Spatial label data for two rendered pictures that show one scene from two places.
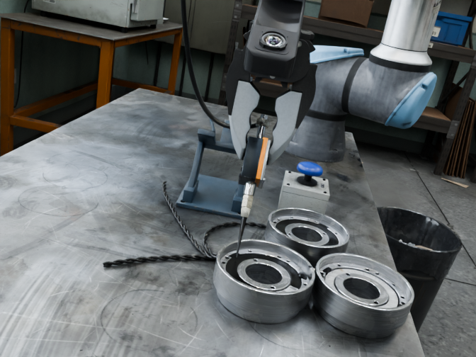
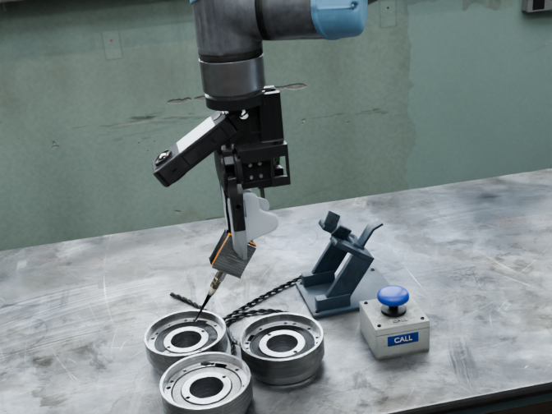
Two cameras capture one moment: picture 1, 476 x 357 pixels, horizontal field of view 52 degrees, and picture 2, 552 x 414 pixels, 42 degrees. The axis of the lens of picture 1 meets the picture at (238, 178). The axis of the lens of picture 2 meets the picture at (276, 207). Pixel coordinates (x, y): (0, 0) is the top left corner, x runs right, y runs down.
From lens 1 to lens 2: 0.96 m
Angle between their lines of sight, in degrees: 71
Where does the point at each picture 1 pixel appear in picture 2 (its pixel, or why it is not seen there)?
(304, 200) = (367, 326)
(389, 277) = (239, 399)
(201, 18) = not seen: outside the picture
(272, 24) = (181, 144)
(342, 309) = (164, 383)
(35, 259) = (160, 275)
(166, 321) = (130, 333)
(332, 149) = not seen: outside the picture
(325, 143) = not seen: outside the picture
